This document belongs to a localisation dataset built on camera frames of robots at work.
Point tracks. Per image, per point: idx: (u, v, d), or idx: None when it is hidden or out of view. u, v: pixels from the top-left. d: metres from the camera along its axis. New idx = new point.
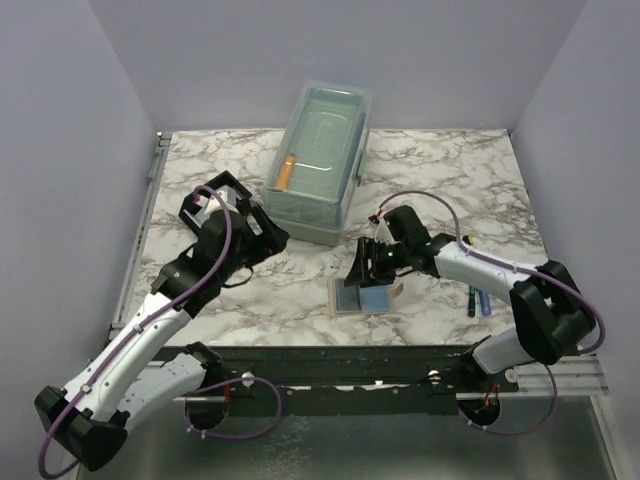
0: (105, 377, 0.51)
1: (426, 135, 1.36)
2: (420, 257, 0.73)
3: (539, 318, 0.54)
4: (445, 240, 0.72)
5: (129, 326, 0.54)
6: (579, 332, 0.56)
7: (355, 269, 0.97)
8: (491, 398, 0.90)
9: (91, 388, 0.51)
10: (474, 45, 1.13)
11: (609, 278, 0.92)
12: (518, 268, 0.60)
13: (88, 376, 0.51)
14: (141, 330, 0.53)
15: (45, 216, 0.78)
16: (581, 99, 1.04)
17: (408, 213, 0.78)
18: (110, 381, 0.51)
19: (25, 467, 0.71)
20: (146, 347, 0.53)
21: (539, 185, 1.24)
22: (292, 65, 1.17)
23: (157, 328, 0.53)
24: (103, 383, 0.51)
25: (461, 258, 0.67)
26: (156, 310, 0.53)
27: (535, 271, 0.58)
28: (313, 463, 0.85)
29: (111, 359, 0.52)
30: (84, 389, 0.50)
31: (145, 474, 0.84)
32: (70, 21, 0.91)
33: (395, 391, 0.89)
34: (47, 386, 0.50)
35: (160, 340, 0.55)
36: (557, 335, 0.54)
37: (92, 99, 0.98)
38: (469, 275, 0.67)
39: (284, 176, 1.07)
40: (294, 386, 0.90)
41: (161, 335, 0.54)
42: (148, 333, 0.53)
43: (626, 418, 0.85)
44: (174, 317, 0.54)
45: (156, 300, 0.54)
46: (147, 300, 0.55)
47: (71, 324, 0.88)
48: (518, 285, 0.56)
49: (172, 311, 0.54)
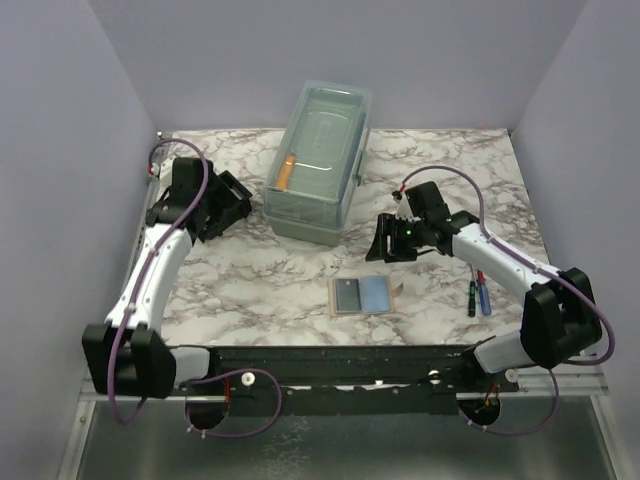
0: (143, 296, 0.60)
1: (426, 135, 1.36)
2: (437, 232, 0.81)
3: (550, 323, 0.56)
4: (467, 220, 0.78)
5: (144, 253, 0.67)
6: (582, 343, 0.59)
7: (373, 249, 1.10)
8: (491, 398, 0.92)
9: (135, 307, 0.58)
10: (474, 45, 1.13)
11: (610, 278, 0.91)
12: (539, 269, 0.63)
13: (127, 298, 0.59)
14: (158, 251, 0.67)
15: (45, 216, 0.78)
16: (581, 99, 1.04)
17: (430, 190, 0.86)
18: (150, 296, 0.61)
19: (25, 466, 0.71)
20: (166, 263, 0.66)
21: (539, 185, 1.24)
22: (292, 65, 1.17)
23: (169, 248, 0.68)
24: (145, 300, 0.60)
25: (483, 244, 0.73)
26: (162, 236, 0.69)
27: (555, 277, 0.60)
28: (313, 463, 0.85)
29: (144, 278, 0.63)
30: (131, 307, 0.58)
31: (145, 473, 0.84)
32: (70, 20, 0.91)
33: (395, 391, 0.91)
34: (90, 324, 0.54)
35: (171, 260, 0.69)
36: (562, 342, 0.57)
37: (92, 98, 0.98)
38: (486, 260, 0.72)
39: (284, 176, 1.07)
40: (294, 386, 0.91)
41: (172, 255, 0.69)
42: (164, 253, 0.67)
43: (627, 418, 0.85)
44: (180, 237, 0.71)
45: (156, 231, 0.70)
46: (148, 234, 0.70)
47: (72, 323, 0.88)
48: (537, 287, 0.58)
49: (177, 234, 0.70)
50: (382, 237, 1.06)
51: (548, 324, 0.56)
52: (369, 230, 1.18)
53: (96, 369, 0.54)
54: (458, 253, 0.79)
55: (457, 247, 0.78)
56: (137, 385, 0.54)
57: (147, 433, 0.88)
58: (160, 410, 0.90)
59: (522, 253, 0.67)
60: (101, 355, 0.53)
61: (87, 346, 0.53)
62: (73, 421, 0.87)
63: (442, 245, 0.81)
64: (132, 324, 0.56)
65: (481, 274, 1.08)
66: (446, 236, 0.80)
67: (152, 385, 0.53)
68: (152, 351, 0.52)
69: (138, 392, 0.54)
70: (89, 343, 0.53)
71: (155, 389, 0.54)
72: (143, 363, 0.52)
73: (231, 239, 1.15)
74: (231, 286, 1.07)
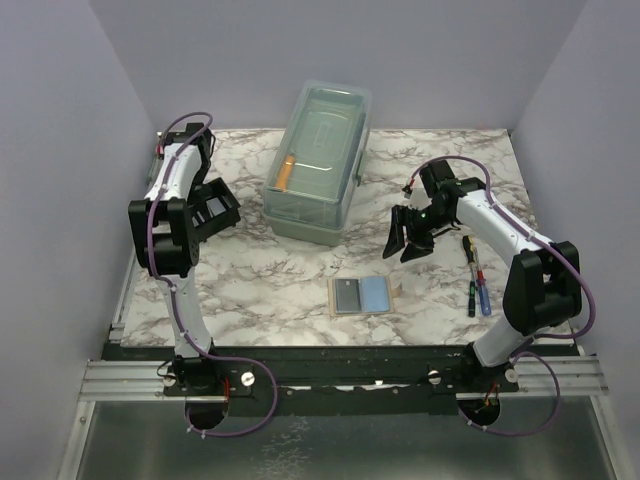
0: (172, 182, 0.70)
1: (426, 135, 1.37)
2: (444, 194, 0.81)
3: (532, 288, 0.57)
4: (475, 186, 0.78)
5: (166, 157, 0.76)
6: (560, 314, 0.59)
7: (390, 238, 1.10)
8: (491, 398, 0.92)
9: (166, 188, 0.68)
10: (473, 46, 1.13)
11: (610, 280, 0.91)
12: (532, 237, 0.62)
13: (159, 181, 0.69)
14: (178, 156, 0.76)
15: (44, 217, 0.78)
16: (581, 100, 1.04)
17: (441, 165, 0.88)
18: (178, 182, 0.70)
19: (25, 466, 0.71)
20: (187, 164, 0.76)
21: (540, 185, 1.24)
22: (293, 66, 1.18)
23: (186, 154, 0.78)
24: (174, 184, 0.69)
25: (484, 209, 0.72)
26: (180, 147, 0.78)
27: (547, 247, 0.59)
28: (313, 463, 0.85)
29: (171, 170, 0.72)
30: (164, 186, 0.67)
31: (144, 473, 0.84)
32: (70, 21, 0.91)
33: (395, 391, 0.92)
34: (132, 201, 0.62)
35: (190, 167, 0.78)
36: (541, 309, 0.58)
37: (91, 98, 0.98)
38: (483, 224, 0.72)
39: (283, 175, 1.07)
40: (294, 386, 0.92)
41: (190, 161, 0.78)
42: (183, 158, 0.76)
43: (628, 418, 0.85)
44: (193, 151, 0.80)
45: (172, 146, 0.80)
46: (168, 149, 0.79)
47: (73, 323, 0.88)
48: (525, 252, 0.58)
49: (191, 147, 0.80)
50: (398, 227, 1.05)
51: (530, 286, 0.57)
52: (369, 230, 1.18)
53: (141, 242, 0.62)
54: (460, 217, 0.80)
55: (461, 211, 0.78)
56: (172, 251, 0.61)
57: (147, 433, 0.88)
58: (160, 410, 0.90)
59: (521, 221, 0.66)
60: (140, 229, 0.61)
61: (134, 218, 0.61)
62: (72, 420, 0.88)
63: (449, 208, 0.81)
64: (166, 197, 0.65)
65: (481, 274, 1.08)
66: (453, 198, 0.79)
67: (186, 246, 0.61)
68: (184, 215, 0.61)
69: (176, 258, 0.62)
70: (134, 213, 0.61)
71: (190, 255, 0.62)
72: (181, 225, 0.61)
73: (231, 240, 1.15)
74: (232, 286, 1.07)
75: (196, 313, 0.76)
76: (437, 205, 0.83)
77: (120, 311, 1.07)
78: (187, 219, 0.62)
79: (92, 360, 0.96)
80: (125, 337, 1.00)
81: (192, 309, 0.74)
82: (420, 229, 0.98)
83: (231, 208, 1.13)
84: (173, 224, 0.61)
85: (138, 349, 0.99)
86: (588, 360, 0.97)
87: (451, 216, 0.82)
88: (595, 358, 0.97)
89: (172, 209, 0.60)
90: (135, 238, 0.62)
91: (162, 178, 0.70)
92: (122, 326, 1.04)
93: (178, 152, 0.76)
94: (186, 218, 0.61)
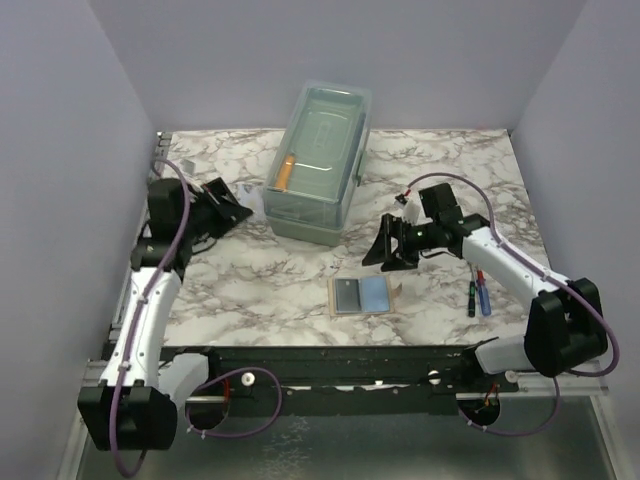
0: (137, 350, 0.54)
1: (426, 135, 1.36)
2: (448, 232, 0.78)
3: (555, 332, 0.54)
4: (479, 222, 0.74)
5: (132, 301, 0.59)
6: (586, 356, 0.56)
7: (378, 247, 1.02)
8: (491, 398, 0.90)
9: (129, 363, 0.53)
10: (473, 46, 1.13)
11: (611, 279, 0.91)
12: (548, 276, 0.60)
13: (119, 357, 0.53)
14: (146, 298, 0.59)
15: (44, 216, 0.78)
16: (580, 101, 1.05)
17: (445, 192, 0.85)
18: (145, 350, 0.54)
19: (25, 467, 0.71)
20: (159, 309, 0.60)
21: (539, 186, 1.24)
22: (293, 66, 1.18)
23: (159, 293, 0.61)
24: (139, 354, 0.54)
25: (493, 248, 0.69)
26: (150, 280, 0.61)
27: (565, 287, 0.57)
28: (313, 463, 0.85)
29: (135, 332, 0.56)
30: (124, 365, 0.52)
31: (144, 473, 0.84)
32: (69, 21, 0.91)
33: (395, 391, 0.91)
34: (85, 385, 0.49)
35: (163, 305, 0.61)
36: (567, 353, 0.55)
37: (91, 99, 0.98)
38: (495, 267, 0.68)
39: (284, 176, 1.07)
40: (294, 386, 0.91)
41: (164, 298, 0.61)
42: (154, 302, 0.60)
43: (627, 418, 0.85)
44: (169, 279, 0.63)
45: (140, 274, 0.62)
46: (135, 277, 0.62)
47: (72, 323, 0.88)
48: (544, 294, 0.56)
49: (165, 275, 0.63)
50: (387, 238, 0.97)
51: (552, 330, 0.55)
52: (369, 231, 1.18)
53: (99, 431, 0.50)
54: (467, 257, 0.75)
55: (465, 249, 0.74)
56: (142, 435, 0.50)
57: None
58: None
59: (533, 259, 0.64)
60: (97, 416, 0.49)
61: (85, 409, 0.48)
62: (72, 421, 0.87)
63: (452, 248, 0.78)
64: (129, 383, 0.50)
65: (481, 274, 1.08)
66: (456, 237, 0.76)
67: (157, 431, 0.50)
68: (152, 405, 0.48)
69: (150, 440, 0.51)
70: (89, 404, 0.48)
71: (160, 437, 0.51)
72: (146, 418, 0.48)
73: (231, 240, 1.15)
74: (232, 286, 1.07)
75: (174, 376, 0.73)
76: (441, 242, 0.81)
77: (120, 311, 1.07)
78: (156, 404, 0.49)
79: (92, 360, 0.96)
80: None
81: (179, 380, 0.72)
82: (412, 244, 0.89)
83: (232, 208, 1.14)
84: (138, 416, 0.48)
85: None
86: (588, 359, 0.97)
87: (447, 247, 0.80)
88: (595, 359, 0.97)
89: (134, 402, 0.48)
90: (92, 428, 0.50)
91: (126, 348, 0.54)
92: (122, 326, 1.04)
93: (147, 292, 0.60)
94: (155, 403, 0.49)
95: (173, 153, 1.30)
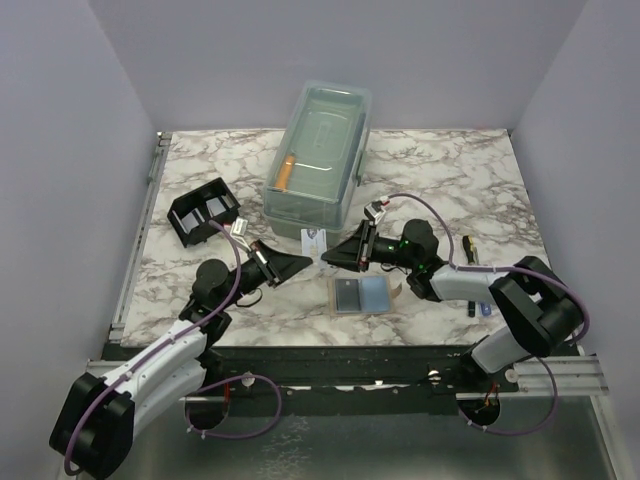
0: (144, 370, 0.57)
1: (426, 135, 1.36)
2: (422, 285, 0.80)
3: (524, 307, 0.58)
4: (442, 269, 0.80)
5: (164, 335, 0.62)
6: (567, 322, 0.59)
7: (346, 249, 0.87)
8: (491, 398, 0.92)
9: (131, 375, 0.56)
10: (472, 47, 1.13)
11: (611, 279, 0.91)
12: (497, 268, 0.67)
13: (127, 365, 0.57)
14: (175, 340, 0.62)
15: (44, 217, 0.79)
16: (579, 101, 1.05)
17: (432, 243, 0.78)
18: (149, 374, 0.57)
19: (24, 467, 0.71)
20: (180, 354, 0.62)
21: (539, 186, 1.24)
22: (293, 66, 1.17)
23: (186, 343, 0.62)
24: (143, 373, 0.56)
25: (455, 275, 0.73)
26: (184, 328, 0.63)
27: (515, 269, 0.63)
28: (313, 463, 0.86)
29: (151, 355, 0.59)
30: (127, 374, 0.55)
31: (144, 473, 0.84)
32: (69, 23, 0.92)
33: (395, 391, 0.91)
34: (88, 374, 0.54)
35: (185, 354, 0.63)
36: (547, 325, 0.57)
37: (91, 100, 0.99)
38: (465, 287, 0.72)
39: (284, 176, 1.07)
40: (294, 386, 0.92)
41: (189, 349, 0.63)
42: (180, 343, 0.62)
43: (626, 418, 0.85)
44: (200, 337, 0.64)
45: (179, 325, 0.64)
46: (175, 323, 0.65)
47: (72, 323, 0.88)
48: (499, 279, 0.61)
49: (197, 333, 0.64)
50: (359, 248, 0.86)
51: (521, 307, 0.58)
52: None
53: (65, 419, 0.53)
54: (448, 296, 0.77)
55: (441, 289, 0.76)
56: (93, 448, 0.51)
57: (148, 433, 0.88)
58: None
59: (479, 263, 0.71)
60: (76, 407, 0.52)
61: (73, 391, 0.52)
62: None
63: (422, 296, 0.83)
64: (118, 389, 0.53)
65: None
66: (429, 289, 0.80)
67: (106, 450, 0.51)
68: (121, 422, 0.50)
69: (97, 459, 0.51)
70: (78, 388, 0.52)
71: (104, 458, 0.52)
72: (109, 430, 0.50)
73: None
74: None
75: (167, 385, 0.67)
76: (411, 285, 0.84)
77: (120, 311, 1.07)
78: (124, 423, 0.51)
79: (92, 360, 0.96)
80: (125, 337, 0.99)
81: (164, 405, 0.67)
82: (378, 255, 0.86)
83: (231, 207, 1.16)
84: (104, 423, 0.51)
85: (138, 349, 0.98)
86: (588, 360, 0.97)
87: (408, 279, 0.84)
88: (595, 359, 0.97)
89: (110, 410, 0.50)
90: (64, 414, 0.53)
91: (138, 362, 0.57)
92: (122, 326, 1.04)
93: (178, 335, 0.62)
94: (123, 422, 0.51)
95: (172, 153, 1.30)
